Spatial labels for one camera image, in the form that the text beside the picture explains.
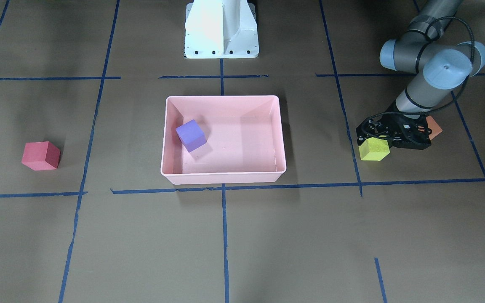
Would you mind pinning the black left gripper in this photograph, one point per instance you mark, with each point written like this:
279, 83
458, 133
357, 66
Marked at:
390, 123

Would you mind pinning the purple foam block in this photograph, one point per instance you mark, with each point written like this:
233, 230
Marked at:
191, 135

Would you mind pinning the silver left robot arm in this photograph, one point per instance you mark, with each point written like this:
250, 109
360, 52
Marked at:
438, 69

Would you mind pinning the pink plastic bin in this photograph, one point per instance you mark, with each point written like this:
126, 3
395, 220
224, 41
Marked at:
244, 140

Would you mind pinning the orange foam block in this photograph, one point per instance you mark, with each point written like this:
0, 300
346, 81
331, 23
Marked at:
433, 127

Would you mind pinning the yellow foam block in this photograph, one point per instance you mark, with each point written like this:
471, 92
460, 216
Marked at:
374, 149

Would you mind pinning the red foam block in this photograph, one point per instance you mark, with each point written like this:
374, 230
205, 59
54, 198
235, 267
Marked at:
40, 156

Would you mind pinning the white pedestal column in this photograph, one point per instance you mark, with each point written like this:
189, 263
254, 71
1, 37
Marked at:
217, 29

